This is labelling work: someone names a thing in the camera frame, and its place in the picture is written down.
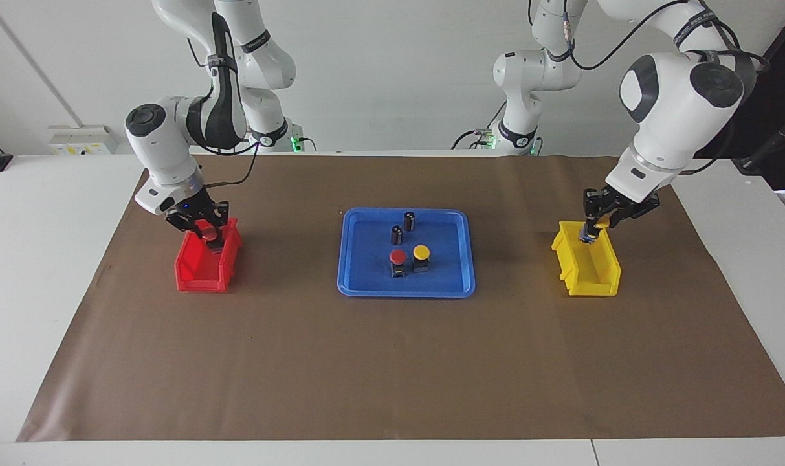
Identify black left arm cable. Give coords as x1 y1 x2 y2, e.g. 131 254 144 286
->
562 0 692 71

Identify black stand pole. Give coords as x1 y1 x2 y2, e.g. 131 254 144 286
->
739 107 785 175

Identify brown table mat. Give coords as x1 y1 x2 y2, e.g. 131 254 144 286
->
17 154 785 443

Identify blue plastic tray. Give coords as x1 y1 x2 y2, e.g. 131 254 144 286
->
337 208 477 299

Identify black left base cables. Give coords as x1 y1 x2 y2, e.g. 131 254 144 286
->
450 100 507 151

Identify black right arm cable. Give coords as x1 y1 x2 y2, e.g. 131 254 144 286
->
188 38 261 190

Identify red plastic bin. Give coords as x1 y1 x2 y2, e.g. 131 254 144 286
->
175 217 242 293

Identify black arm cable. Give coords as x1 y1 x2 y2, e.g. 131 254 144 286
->
562 0 692 71
188 38 261 190

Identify white wall socket box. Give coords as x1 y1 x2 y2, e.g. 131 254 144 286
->
48 125 119 155

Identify yellow plastic bin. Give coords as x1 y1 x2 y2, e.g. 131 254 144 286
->
551 221 622 298

